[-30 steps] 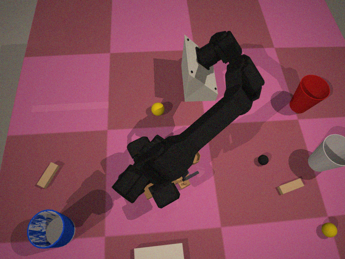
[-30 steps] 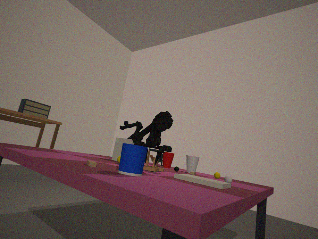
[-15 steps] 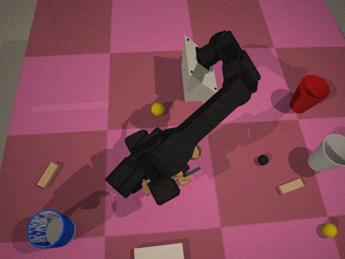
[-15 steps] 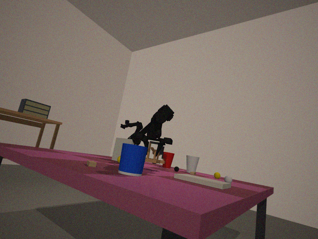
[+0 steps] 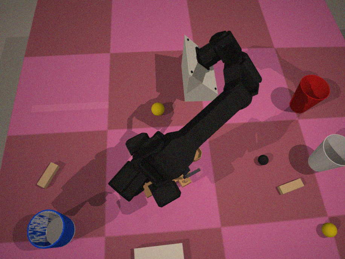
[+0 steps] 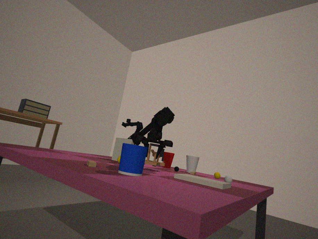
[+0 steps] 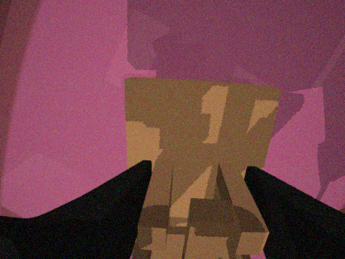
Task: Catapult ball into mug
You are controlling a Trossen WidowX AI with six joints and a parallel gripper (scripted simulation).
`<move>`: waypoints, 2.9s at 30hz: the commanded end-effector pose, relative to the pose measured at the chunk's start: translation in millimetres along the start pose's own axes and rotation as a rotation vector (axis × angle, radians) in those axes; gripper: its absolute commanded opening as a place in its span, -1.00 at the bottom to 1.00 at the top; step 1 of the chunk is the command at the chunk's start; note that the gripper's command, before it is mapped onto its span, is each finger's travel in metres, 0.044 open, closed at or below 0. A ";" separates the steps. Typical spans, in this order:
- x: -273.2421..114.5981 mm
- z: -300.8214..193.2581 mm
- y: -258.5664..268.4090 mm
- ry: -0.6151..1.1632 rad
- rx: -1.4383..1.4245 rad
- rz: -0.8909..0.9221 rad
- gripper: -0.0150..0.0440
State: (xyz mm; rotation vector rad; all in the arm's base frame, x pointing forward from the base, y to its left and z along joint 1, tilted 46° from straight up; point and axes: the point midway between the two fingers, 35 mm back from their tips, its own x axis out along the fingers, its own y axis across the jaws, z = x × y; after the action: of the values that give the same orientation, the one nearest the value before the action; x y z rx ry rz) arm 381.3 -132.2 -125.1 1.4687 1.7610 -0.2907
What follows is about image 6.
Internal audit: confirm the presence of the blue mug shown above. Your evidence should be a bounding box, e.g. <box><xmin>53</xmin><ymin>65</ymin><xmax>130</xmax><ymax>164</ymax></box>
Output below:
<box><xmin>118</xmin><ymin>143</ymin><xmax>148</xmax><ymax>176</ymax></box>

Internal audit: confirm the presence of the beige flat bar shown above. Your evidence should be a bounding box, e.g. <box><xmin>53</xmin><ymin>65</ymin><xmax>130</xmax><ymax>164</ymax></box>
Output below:
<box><xmin>174</xmin><ymin>174</ymin><xmax>231</xmax><ymax>189</ymax></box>

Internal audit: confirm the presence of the red cup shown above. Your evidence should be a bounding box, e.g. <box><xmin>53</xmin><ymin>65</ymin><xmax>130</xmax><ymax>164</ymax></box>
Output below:
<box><xmin>163</xmin><ymin>152</ymin><xmax>174</xmax><ymax>168</ymax></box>

